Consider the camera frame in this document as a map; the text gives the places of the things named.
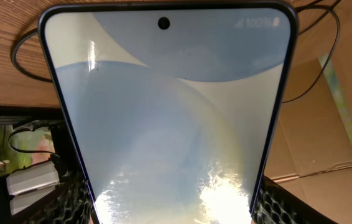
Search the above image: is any black USB charging cable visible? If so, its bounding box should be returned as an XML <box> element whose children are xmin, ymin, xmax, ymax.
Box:
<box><xmin>10</xmin><ymin>0</ymin><xmax>343</xmax><ymax>104</ymax></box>

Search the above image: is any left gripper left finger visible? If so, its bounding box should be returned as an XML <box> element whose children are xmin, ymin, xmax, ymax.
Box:
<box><xmin>7</xmin><ymin>178</ymin><xmax>94</xmax><ymax>224</ymax></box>

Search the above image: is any Samsung Galaxy smartphone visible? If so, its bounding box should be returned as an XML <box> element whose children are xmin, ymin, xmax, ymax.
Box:
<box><xmin>38</xmin><ymin>1</ymin><xmax>298</xmax><ymax>223</ymax></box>

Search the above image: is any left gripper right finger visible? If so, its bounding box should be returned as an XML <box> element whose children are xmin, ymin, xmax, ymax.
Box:
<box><xmin>252</xmin><ymin>176</ymin><xmax>336</xmax><ymax>224</ymax></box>

